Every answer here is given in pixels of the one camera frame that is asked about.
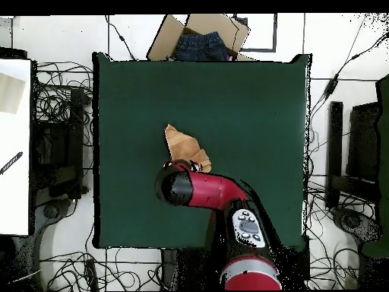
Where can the orange terry towel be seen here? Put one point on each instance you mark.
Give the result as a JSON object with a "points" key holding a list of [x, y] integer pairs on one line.
{"points": [[182, 146]]}

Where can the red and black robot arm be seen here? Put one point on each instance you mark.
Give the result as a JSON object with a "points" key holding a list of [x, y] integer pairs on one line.
{"points": [[209, 191]]}

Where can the dark green tablecloth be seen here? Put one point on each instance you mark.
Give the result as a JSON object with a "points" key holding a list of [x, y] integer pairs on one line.
{"points": [[243, 121]]}

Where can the blue denim jeans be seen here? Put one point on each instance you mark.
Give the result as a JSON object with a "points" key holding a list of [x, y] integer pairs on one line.
{"points": [[200, 47]]}

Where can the open cardboard box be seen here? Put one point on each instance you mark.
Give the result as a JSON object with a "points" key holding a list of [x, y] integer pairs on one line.
{"points": [[165, 39]]}

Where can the black equipment stand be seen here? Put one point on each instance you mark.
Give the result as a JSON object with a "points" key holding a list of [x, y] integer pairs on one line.
{"points": [[335, 137], [76, 121]]}

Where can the grey chair base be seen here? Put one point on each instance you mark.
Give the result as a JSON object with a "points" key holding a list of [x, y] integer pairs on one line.
{"points": [[51, 211], [352, 220]]}

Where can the black power strip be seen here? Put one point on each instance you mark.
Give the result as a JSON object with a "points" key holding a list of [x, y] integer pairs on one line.
{"points": [[91, 273]]}

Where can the black ribbed strip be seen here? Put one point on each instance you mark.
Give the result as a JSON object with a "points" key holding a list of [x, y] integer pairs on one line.
{"points": [[12, 162]]}

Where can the white side table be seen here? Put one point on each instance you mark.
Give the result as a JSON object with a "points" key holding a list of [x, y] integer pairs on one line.
{"points": [[15, 197]]}

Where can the beige paper sheet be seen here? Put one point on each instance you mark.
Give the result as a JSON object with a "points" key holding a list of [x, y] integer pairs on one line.
{"points": [[10, 94]]}

